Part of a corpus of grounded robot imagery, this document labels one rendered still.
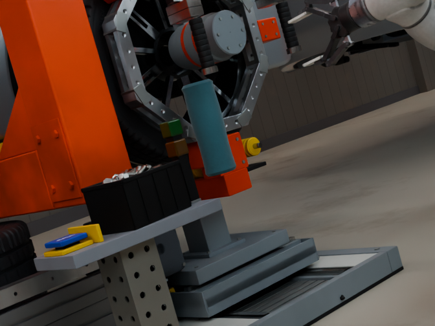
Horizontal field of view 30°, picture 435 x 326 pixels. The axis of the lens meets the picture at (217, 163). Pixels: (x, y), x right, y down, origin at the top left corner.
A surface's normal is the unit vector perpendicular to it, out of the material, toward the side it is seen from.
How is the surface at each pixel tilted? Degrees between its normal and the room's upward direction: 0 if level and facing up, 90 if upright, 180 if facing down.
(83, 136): 90
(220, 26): 90
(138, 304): 90
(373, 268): 90
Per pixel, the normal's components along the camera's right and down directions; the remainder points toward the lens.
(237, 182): 0.65, -0.13
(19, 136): -0.71, 0.26
